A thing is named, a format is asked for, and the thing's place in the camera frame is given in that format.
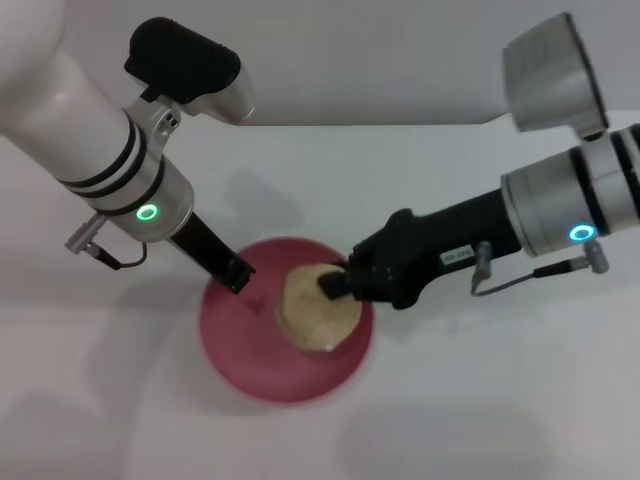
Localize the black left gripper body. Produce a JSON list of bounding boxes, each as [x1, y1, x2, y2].
[[167, 212, 239, 282]]

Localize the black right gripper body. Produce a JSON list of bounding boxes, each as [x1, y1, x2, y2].
[[344, 187, 524, 312]]

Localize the round egg yolk pastry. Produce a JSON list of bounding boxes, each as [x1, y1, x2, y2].
[[275, 263, 363, 356]]

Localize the pink plastic bowl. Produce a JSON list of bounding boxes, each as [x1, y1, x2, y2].
[[198, 237, 376, 404]]

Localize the left wrist cable with connectors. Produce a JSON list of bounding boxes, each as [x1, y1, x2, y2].
[[64, 216, 149, 272]]

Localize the wrist cable with connectors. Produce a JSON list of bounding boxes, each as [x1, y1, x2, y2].
[[64, 216, 149, 272], [469, 239, 610, 297]]

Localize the right wrist cable with connectors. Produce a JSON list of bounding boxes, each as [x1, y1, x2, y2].
[[469, 239, 610, 297]]

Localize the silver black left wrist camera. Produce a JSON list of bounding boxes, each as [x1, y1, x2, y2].
[[123, 16, 257, 124]]

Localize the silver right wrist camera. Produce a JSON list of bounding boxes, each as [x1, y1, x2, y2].
[[501, 11, 612, 140]]

